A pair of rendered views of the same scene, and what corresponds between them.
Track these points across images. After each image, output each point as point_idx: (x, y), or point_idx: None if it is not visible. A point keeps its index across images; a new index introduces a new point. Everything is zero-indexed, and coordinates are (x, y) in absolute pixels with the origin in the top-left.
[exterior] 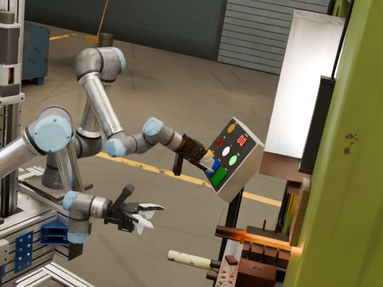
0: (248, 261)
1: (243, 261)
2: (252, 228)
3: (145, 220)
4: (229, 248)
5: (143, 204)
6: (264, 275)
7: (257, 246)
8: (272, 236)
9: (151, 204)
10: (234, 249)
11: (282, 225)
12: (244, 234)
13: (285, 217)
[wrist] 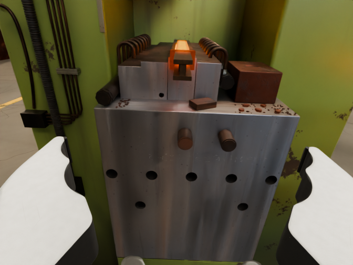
0: (240, 68)
1: (246, 70)
2: (126, 64)
3: (323, 172)
4: (158, 107)
5: (1, 244)
6: (260, 64)
7: (199, 58)
8: (153, 54)
9: (30, 173)
10: (159, 104)
11: (79, 69)
12: (189, 50)
13: (75, 54)
